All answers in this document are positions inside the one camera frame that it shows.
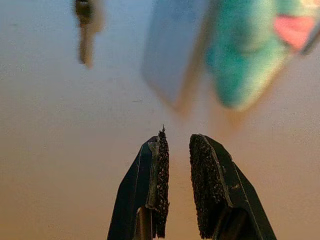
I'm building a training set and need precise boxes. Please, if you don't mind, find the teal and pink key tag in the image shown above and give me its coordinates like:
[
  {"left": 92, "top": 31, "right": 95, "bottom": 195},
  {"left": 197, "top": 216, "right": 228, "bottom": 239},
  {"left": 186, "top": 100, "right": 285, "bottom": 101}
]
[{"left": 203, "top": 0, "right": 320, "bottom": 112}]

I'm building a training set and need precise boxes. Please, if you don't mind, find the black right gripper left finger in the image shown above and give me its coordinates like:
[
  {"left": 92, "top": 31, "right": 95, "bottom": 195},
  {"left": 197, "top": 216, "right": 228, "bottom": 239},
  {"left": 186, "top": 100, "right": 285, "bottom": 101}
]
[{"left": 106, "top": 124, "right": 172, "bottom": 240}]

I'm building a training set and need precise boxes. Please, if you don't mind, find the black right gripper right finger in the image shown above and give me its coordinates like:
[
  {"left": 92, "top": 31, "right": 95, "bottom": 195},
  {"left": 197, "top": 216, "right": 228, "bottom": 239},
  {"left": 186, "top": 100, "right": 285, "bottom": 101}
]
[{"left": 188, "top": 133, "right": 278, "bottom": 240}]

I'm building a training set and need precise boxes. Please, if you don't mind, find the pale blue key tag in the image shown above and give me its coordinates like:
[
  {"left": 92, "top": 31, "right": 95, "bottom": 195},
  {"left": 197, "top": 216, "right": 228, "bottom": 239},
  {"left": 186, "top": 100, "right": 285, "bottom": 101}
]
[{"left": 140, "top": 0, "right": 210, "bottom": 112}]

